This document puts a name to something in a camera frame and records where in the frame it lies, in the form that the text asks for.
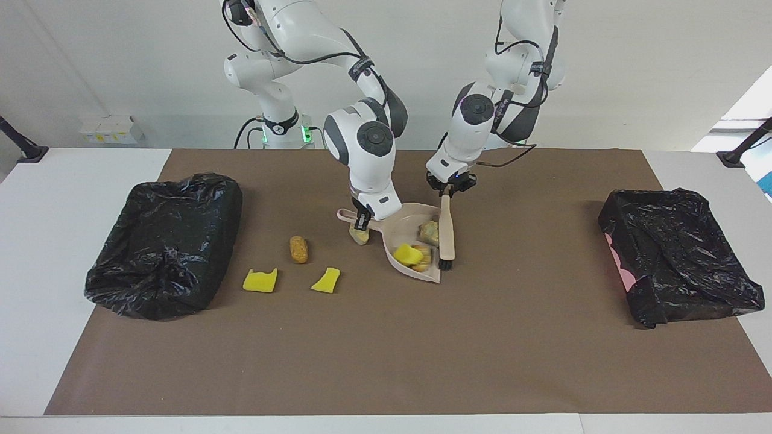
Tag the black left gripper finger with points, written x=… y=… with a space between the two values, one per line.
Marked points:
x=440 y=188
x=461 y=187

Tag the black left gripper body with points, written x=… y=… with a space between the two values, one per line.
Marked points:
x=452 y=176

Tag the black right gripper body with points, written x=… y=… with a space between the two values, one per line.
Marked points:
x=360 y=210

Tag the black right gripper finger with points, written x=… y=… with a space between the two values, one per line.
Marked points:
x=362 y=224

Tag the beige bread chunk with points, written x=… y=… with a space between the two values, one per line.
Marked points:
x=429 y=232
x=360 y=239

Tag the beige hand brush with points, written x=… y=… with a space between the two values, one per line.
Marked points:
x=447 y=229

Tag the beige plastic dustpan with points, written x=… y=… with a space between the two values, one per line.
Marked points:
x=405 y=223

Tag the yellow sponge piece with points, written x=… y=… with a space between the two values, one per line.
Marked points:
x=407 y=254
x=326 y=281
x=260 y=282

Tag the orange striped croissant toy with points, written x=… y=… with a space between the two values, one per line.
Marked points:
x=424 y=262

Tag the pink plastic bin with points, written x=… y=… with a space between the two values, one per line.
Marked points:
x=621 y=262

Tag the left black bag bin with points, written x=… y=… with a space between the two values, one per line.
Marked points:
x=163 y=241

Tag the black bag bin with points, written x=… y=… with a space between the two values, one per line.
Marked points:
x=163 y=241
x=675 y=253

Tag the right black bag bin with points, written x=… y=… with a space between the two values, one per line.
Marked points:
x=675 y=253

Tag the brown table mat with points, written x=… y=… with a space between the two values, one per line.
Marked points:
x=386 y=374

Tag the blue object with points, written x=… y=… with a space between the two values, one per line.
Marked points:
x=768 y=184

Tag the white wall socket box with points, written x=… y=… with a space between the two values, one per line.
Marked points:
x=108 y=129

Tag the black camera stand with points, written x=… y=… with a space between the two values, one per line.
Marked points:
x=733 y=158
x=27 y=150

